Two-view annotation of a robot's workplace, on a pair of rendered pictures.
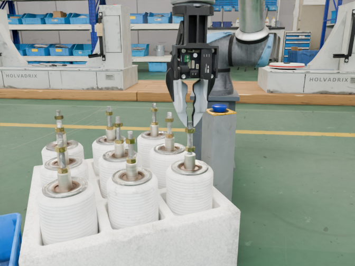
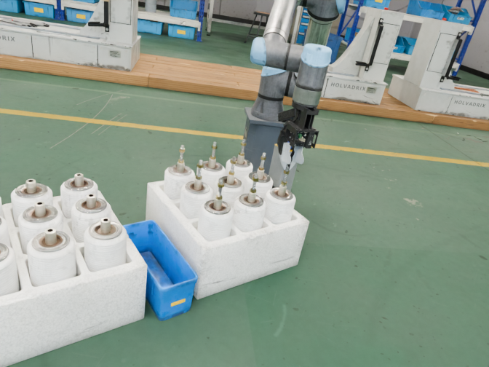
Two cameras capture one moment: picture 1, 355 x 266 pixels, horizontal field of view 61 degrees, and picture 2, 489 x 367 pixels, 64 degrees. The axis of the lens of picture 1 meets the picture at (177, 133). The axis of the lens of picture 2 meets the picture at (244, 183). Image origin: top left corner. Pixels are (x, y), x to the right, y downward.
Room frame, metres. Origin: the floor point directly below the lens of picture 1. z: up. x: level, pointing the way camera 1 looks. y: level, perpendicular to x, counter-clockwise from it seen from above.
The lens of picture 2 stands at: (-0.45, 0.42, 0.82)
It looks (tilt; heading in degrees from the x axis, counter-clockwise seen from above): 27 degrees down; 342
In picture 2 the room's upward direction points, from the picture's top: 10 degrees clockwise
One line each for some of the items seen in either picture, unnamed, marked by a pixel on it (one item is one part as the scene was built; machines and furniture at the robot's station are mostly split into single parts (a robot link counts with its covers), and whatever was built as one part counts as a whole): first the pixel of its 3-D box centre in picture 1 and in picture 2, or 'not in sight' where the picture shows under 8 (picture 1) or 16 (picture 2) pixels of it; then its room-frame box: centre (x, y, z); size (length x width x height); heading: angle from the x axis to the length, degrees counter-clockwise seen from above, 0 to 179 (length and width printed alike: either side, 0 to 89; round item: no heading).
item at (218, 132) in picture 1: (216, 164); (279, 184); (0.80, -0.11, 0.16); 0.07 x 0.07 x 0.31; 22
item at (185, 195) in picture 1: (189, 207); (275, 218); (0.56, -0.02, 0.16); 0.10 x 0.10 x 0.18
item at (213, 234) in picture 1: (123, 218); (223, 224); (0.63, 0.13, 0.09); 0.39 x 0.39 x 0.18; 22
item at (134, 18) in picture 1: (135, 18); not in sight; (5.62, 0.73, 0.90); 0.50 x 0.38 x 0.21; 174
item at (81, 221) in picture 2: not in sight; (92, 234); (0.47, 0.53, 0.16); 0.10 x 0.10 x 0.18
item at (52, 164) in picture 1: (63, 163); (197, 187); (0.58, 0.24, 0.25); 0.08 x 0.08 x 0.01
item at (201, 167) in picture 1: (189, 167); (281, 194); (0.56, -0.02, 0.25); 0.08 x 0.08 x 0.01
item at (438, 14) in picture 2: not in sight; (425, 9); (5.15, -3.64, 0.90); 0.50 x 0.38 x 0.21; 172
